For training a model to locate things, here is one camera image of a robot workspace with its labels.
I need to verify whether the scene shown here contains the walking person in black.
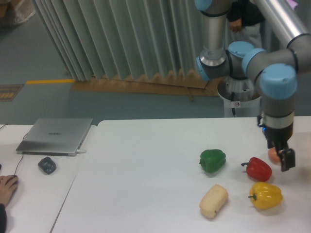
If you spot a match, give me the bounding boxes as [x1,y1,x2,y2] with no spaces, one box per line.
[226,0,265,48]

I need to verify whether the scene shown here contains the small black plastic tray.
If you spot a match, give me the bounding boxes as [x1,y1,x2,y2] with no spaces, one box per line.
[38,157,57,175]

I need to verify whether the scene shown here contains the beige bread loaf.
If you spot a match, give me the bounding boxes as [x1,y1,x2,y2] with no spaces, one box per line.
[199,184,229,218]

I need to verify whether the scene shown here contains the operator hand on mouse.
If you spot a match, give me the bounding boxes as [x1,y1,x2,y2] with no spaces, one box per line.
[0,175,16,207]

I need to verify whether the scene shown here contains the flat brown cardboard sheet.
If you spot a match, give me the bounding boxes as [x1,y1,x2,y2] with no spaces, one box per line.
[71,69,224,101]

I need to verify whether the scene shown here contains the brown egg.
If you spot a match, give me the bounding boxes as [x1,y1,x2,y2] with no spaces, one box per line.
[268,148,280,164]

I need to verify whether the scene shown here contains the yellow bell pepper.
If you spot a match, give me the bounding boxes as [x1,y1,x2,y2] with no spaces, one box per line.
[248,182,283,209]

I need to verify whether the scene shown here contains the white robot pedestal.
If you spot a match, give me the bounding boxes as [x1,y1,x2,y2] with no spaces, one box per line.
[217,76,260,117]

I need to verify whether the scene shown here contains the operator black sleeve forearm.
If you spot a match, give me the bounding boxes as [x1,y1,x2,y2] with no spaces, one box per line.
[0,204,7,233]

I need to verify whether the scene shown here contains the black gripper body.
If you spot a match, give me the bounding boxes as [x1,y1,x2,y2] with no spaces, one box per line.
[257,115,293,155]

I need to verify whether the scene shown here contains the green bell pepper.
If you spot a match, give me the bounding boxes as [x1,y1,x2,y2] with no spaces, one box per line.
[199,149,226,173]

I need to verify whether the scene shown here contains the silver closed laptop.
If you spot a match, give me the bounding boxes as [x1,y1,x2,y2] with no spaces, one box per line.
[16,118,93,156]

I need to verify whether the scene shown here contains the black mouse cable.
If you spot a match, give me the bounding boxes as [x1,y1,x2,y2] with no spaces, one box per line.
[0,123,32,176]

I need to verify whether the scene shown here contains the red bell pepper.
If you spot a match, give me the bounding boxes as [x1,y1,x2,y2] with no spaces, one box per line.
[241,157,272,182]

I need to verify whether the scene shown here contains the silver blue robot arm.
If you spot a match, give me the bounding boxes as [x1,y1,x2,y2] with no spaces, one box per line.
[195,0,311,171]

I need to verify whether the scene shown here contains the grey folding curtain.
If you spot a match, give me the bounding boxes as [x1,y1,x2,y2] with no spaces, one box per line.
[33,0,207,81]

